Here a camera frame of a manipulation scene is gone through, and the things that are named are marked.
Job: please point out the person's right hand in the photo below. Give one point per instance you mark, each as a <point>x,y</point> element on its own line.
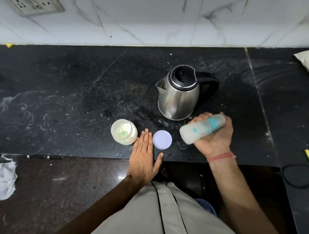
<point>217,143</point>

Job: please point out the person's left hand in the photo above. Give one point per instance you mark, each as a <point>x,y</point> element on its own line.
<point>142,160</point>

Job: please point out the person's left middle finger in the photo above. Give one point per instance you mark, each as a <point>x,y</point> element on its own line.
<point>144,143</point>

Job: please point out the person's left thumb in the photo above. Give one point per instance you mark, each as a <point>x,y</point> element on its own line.
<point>159,161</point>

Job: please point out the person's right fingers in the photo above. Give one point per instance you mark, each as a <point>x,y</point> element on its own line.
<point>200,117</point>

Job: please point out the person's right forearm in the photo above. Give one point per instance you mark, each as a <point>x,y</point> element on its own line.
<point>239,197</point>

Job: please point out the person's left forearm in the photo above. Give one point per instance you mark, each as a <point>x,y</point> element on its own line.
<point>108,207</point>

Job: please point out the round white jar lid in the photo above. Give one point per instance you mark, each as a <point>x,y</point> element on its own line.
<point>162,139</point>

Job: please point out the open glass jar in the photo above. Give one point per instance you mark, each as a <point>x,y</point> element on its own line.
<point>124,132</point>

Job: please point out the green scoop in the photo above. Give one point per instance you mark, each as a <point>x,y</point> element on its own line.
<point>122,133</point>

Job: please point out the stainless steel electric kettle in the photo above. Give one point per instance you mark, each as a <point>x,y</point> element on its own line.
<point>178,96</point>

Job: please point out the red thread wristband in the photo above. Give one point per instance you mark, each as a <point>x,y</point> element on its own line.
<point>221,156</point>

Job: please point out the beige button shirt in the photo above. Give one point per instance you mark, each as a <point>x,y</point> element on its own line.
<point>166,212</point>

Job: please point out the blue plastic tub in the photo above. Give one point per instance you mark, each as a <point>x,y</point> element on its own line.
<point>207,206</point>

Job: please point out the yellow plastic item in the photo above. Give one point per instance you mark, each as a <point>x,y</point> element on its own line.
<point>307,154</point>

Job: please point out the black round stool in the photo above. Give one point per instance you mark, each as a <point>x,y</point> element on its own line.
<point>297,176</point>

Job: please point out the crumpled white cloth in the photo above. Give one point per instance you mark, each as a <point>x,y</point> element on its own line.
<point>7,178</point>

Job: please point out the white wall socket panel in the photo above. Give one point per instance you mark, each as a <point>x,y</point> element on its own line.
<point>36,6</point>

